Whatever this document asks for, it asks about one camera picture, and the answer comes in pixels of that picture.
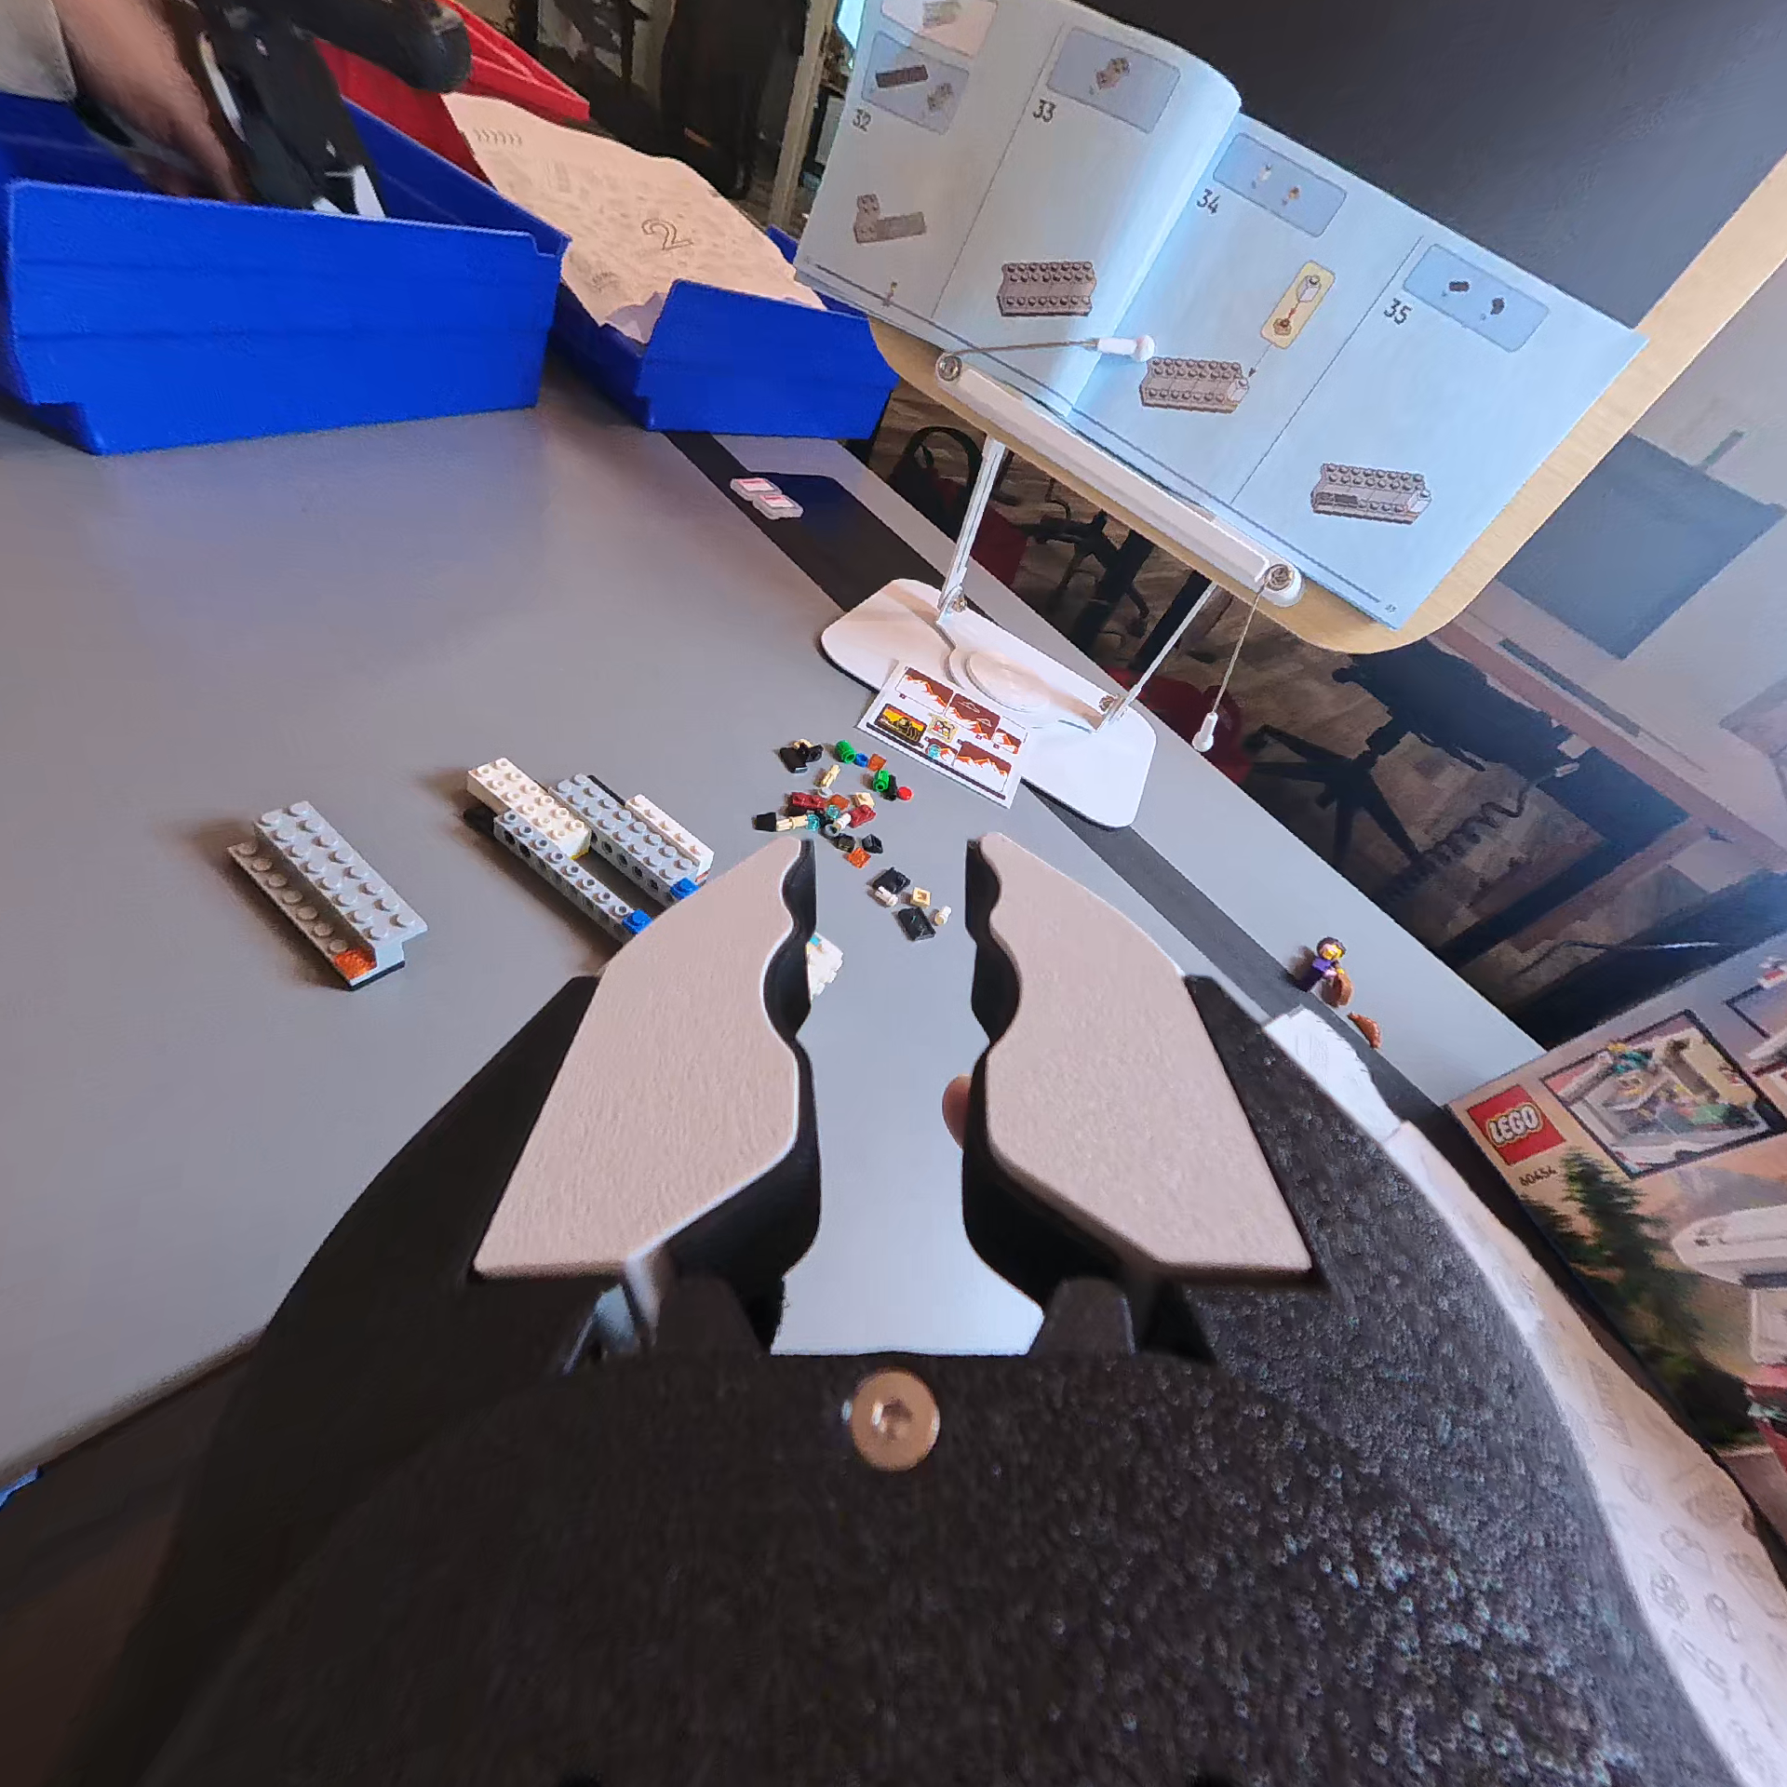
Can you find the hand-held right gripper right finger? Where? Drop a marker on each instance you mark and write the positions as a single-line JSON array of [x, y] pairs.
[[1130, 1090]]

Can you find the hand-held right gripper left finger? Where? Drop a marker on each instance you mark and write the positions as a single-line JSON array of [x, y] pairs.
[[656, 1090]]

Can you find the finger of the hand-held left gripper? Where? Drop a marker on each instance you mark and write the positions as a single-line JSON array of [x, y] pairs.
[[355, 187]]

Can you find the large blue plastic bin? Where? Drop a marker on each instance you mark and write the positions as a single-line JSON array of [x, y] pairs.
[[279, 321]]

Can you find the grey lego plate assembly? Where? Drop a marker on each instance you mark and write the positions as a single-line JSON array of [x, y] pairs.
[[328, 879]]

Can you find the small white lego piece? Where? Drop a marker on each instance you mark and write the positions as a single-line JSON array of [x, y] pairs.
[[823, 964]]

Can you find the purple brown lego minifigure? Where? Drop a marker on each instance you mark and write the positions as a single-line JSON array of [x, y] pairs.
[[1324, 965]]

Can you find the small brown lego piece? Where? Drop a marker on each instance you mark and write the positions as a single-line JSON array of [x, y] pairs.
[[1366, 1029]]

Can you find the white grey blue lego build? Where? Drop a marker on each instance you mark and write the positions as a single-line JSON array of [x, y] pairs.
[[586, 823]]

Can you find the pile of small lego pieces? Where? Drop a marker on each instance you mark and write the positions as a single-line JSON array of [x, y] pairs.
[[839, 809]]

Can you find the lego sticker sheet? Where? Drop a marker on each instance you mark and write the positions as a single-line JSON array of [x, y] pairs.
[[949, 732]]

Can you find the white pink lego tile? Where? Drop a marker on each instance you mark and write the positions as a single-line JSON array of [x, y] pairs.
[[769, 496]]

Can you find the lego set cardboard box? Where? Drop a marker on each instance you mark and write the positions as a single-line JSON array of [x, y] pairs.
[[1648, 1157]]

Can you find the open lego instruction booklet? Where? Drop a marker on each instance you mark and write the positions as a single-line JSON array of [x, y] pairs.
[[1063, 209]]

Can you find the person's right hand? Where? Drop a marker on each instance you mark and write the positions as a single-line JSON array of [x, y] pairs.
[[956, 1110]]

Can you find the person's left hand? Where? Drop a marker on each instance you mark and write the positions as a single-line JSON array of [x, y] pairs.
[[154, 98]]

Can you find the red plastic bin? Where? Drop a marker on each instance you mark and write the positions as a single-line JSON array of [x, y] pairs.
[[517, 76]]

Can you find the numbered white paper bag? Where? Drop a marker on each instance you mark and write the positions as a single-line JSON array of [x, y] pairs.
[[656, 223]]

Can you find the white wooden book stand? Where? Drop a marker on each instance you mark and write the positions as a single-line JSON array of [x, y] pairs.
[[1102, 774]]

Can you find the black office chair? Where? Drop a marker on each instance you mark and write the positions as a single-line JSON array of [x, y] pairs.
[[1368, 753]]

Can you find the small blue plastic bin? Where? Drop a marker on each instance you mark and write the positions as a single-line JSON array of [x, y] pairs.
[[741, 362]]

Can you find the white printed paper bag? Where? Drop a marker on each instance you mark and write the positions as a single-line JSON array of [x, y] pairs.
[[1675, 1576]]

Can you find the dark monitor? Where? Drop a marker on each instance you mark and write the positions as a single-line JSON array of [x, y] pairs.
[[1619, 545]]

